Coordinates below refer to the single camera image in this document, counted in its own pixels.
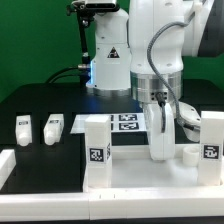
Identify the white marker base sheet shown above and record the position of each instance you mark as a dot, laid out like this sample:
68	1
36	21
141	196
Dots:
120	122

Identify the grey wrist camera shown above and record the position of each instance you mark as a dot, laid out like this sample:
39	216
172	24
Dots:
189	119

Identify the white desk tabletop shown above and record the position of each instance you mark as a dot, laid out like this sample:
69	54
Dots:
133	167

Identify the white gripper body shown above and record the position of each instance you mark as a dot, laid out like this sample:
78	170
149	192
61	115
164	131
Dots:
160	131

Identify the black camera stand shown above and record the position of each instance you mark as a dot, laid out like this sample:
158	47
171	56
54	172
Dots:
84	18

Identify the white U-shaped fence frame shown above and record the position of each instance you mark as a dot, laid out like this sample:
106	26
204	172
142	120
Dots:
116	203

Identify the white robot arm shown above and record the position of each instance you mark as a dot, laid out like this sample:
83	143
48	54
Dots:
141	51

